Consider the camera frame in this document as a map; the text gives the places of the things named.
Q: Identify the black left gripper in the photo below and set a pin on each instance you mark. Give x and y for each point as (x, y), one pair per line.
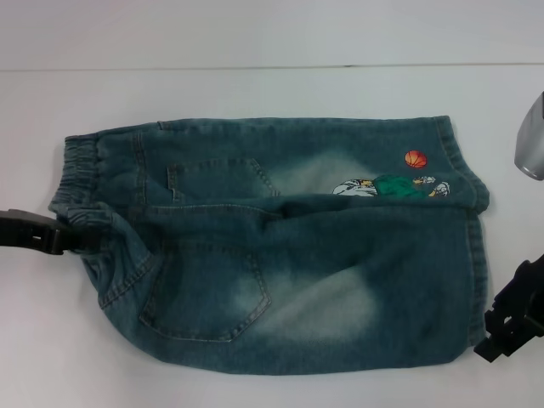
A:
(30, 231)

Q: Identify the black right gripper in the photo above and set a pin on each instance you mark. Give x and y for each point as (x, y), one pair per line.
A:
(525, 291)

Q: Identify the blue denim shorts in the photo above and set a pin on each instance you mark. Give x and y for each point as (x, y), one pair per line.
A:
(297, 263)

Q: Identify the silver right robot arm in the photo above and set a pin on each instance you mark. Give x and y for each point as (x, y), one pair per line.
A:
(533, 140)

